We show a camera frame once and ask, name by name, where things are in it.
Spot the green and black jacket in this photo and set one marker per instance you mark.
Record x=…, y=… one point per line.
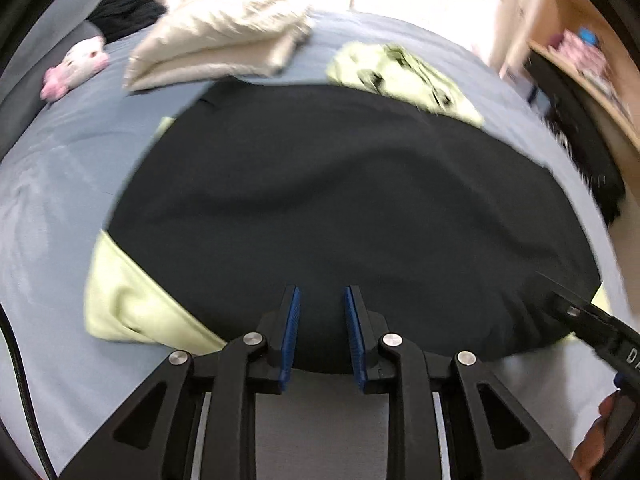
x=325, y=185

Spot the blue box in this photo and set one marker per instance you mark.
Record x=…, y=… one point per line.
x=590, y=39

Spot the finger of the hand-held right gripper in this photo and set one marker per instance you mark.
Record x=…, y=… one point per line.
x=570, y=310

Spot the wooden bookshelf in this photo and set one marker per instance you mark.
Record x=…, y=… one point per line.
x=615, y=115

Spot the stack of pink boxes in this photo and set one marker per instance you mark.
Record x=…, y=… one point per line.
x=575, y=52

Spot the black bag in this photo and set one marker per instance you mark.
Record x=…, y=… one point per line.
x=590, y=150

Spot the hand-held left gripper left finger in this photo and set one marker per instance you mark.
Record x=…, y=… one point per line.
x=291, y=335

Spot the black cloth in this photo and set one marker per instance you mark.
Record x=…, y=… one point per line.
x=125, y=10

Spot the cream quilted jacket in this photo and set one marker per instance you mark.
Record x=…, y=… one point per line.
x=215, y=35

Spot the grey pillow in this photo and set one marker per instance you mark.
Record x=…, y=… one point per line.
x=50, y=10

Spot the pink and white plush toy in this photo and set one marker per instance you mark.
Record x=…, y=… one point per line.
x=75, y=65

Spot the person's right hand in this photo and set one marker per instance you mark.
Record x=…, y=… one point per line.
x=595, y=445

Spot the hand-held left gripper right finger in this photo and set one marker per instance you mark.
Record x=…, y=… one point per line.
x=354, y=335

